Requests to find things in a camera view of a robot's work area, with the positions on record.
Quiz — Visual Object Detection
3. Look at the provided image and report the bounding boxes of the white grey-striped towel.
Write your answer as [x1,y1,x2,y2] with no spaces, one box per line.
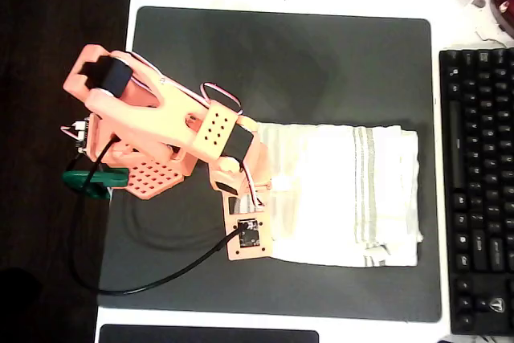
[255,121,426,270]

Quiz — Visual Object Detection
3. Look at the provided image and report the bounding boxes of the dark grey desk mat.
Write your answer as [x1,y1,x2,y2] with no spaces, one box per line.
[96,5,443,324]

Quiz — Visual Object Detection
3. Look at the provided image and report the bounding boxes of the green table clamp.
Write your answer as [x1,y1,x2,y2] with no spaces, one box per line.
[62,167,130,202]

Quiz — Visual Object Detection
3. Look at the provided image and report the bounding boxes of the small controller circuit board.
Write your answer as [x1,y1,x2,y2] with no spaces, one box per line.
[59,116,92,155]

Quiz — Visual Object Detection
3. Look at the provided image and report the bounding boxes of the black computer keyboard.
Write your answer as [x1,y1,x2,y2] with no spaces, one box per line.
[437,47,514,338]

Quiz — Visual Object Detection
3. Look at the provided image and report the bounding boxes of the camera on orange mount plate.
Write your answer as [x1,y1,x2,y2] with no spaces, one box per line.
[226,214,275,263]

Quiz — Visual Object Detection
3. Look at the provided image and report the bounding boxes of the white red servo wire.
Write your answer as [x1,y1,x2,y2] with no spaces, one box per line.
[199,81,245,118]

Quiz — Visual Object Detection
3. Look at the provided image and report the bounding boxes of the black camera cable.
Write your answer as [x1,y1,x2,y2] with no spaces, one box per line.
[70,136,248,296]

